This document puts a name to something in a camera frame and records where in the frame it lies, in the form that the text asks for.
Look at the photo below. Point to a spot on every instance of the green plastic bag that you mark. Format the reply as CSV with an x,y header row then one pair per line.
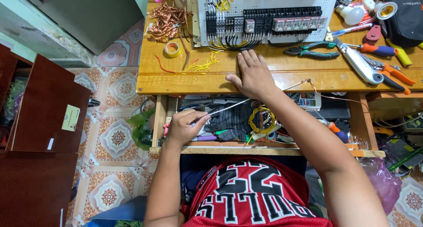
x,y
142,131

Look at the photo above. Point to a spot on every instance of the green and black pliers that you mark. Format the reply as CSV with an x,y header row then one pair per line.
x,y
310,52

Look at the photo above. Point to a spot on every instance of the white light bulb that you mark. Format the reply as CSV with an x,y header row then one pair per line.
x,y
351,15

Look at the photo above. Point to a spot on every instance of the pink plastic bag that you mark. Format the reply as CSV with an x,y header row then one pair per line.
x,y
383,184

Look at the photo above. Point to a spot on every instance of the beige paper tag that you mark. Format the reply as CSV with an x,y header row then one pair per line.
x,y
70,118

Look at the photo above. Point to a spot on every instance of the white perforated relay panel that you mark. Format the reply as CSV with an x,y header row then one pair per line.
x,y
264,2

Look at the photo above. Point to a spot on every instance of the black box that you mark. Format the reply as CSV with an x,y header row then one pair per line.
x,y
332,108

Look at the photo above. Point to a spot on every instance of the grey metal cabinet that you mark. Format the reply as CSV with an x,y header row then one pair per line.
x,y
92,15

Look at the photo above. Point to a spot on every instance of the silver folding tool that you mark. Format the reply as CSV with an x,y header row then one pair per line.
x,y
358,63

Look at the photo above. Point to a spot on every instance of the black knit glove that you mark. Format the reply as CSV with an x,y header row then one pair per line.
x,y
231,121

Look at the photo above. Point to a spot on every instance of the orange and blue screwdriver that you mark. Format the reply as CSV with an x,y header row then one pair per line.
x,y
376,49

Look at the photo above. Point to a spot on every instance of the black tool bag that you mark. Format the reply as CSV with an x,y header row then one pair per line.
x,y
405,17

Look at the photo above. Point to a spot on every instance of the yellow tape roll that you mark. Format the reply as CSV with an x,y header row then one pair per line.
x,y
172,49

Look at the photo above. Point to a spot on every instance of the blue stool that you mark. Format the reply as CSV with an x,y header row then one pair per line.
x,y
122,210

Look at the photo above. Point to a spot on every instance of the red basketball jersey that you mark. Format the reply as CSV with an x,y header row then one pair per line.
x,y
251,194

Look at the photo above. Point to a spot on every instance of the white lamp socket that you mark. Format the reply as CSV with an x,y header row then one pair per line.
x,y
386,10

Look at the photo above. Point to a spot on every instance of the brown wooden cabinet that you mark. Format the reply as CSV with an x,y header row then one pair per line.
x,y
39,154

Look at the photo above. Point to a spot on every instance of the maroon plastic tool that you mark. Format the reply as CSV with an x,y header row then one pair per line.
x,y
373,34

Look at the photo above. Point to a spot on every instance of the printed booklet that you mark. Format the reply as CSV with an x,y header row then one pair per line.
x,y
305,100

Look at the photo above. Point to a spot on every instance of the blue tester pen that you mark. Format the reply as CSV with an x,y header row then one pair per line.
x,y
352,29

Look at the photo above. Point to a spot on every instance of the wooden drawer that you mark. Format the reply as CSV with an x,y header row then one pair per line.
x,y
231,150

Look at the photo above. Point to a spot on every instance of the person's right hand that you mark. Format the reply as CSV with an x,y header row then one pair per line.
x,y
256,80

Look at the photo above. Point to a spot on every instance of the person's left hand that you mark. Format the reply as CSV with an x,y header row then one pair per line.
x,y
183,126

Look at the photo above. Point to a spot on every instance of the green circuit strip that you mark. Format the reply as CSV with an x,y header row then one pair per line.
x,y
406,158

